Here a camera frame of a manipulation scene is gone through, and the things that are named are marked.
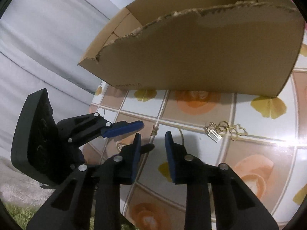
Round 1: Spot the green shaggy rug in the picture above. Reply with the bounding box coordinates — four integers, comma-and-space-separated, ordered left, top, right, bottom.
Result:
4, 203, 37, 229

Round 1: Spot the white curtain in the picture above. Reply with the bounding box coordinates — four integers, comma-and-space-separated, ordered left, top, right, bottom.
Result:
1, 0, 119, 158

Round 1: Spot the brown cardboard box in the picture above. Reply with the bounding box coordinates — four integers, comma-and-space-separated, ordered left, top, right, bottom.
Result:
79, 0, 305, 97

